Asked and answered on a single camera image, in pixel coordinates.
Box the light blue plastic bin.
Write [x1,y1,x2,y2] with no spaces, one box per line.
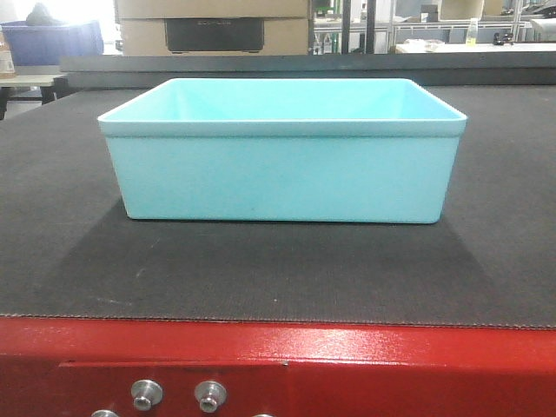
[98,78,467,223]

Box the dark grey conveyor belt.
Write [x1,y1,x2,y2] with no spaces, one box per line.
[1,86,555,328]

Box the grey conveyor end guard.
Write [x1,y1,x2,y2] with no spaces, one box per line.
[60,50,555,89]

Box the large cardboard box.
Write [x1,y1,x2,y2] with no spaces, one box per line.
[115,0,311,56]

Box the yellow liquid bottle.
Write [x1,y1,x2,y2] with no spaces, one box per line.
[466,17,479,47]

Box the blue storage tote background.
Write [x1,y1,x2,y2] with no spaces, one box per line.
[1,20,104,66]

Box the white background table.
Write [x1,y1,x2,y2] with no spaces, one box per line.
[394,39,555,54]

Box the small brown box far left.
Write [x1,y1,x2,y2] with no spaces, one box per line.
[0,32,17,79]

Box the right steel frame bolt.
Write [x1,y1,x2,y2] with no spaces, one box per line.
[195,381,228,414]

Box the steel frame bolt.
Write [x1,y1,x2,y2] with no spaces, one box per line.
[195,381,228,414]
[130,380,163,411]

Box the black vertical post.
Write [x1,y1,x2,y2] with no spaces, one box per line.
[341,0,376,55]

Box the left steel frame bolt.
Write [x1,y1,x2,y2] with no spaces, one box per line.
[130,380,163,411]

